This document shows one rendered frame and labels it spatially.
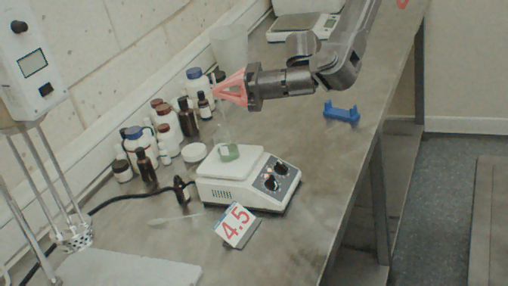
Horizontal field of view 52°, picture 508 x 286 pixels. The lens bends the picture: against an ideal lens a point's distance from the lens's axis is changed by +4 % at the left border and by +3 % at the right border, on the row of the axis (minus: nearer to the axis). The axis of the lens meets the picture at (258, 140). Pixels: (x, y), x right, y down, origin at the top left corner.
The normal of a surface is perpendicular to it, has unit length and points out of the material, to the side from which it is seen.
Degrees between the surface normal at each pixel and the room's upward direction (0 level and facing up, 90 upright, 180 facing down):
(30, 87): 90
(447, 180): 0
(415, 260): 0
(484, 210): 0
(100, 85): 90
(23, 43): 90
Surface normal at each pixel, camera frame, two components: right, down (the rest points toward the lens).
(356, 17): -0.42, -0.47
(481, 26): -0.37, 0.54
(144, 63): 0.91, 0.06
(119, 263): -0.18, -0.84
